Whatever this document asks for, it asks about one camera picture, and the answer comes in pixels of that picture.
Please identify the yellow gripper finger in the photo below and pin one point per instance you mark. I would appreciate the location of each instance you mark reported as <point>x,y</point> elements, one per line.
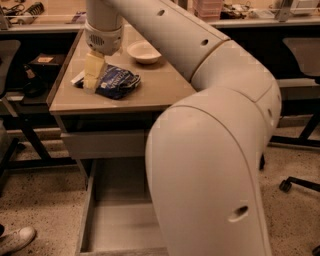
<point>94,67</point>

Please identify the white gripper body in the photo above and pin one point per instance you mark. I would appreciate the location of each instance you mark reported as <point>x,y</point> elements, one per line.
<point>104,41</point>

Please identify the blue chip bag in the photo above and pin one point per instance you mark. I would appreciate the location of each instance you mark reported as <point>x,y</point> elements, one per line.
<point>114,83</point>

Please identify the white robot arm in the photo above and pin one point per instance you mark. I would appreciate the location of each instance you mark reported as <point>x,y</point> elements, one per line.
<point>202,153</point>

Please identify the grey drawer cabinet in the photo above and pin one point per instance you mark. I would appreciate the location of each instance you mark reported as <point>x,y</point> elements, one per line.
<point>113,120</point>

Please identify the closed top drawer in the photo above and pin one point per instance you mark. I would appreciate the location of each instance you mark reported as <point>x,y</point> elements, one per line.
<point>109,144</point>

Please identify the open middle drawer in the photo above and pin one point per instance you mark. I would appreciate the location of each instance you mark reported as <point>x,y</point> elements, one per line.
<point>118,217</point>

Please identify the white paper bowl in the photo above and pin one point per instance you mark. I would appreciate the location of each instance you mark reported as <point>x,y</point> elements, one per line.
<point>143,52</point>

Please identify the black box on shelf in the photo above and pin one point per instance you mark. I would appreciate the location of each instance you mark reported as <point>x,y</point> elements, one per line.
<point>47,66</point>

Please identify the black bottle on shelf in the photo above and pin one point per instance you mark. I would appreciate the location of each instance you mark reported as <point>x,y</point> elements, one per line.
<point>35,85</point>

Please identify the black coiled tool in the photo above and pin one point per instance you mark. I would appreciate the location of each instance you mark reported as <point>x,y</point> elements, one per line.
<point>32,13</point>

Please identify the black office chair left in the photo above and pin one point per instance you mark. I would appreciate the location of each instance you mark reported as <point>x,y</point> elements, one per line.
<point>8,50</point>

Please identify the pink storage box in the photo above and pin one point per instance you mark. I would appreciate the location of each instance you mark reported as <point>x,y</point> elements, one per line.
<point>207,9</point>

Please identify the white sneaker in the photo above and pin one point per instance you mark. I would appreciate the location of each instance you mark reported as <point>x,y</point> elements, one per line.
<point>16,240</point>

